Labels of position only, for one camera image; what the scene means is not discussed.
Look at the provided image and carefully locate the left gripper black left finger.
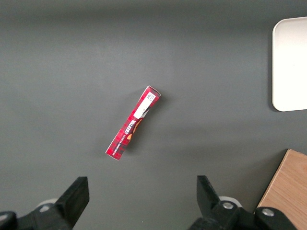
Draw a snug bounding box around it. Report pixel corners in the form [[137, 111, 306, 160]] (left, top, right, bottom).
[[0, 176, 90, 230]]

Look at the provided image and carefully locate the red tartan shortbread box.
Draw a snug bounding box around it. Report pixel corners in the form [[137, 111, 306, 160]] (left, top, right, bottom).
[[105, 85, 162, 162]]

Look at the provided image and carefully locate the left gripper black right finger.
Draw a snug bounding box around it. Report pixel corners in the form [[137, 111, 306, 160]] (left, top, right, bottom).
[[189, 175, 298, 230]]

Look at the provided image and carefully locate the wooden drawer cabinet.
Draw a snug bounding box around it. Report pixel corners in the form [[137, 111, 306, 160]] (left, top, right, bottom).
[[254, 149, 307, 230]]

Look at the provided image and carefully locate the cream plastic tray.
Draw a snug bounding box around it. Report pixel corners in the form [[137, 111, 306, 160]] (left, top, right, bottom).
[[272, 16, 307, 112]]

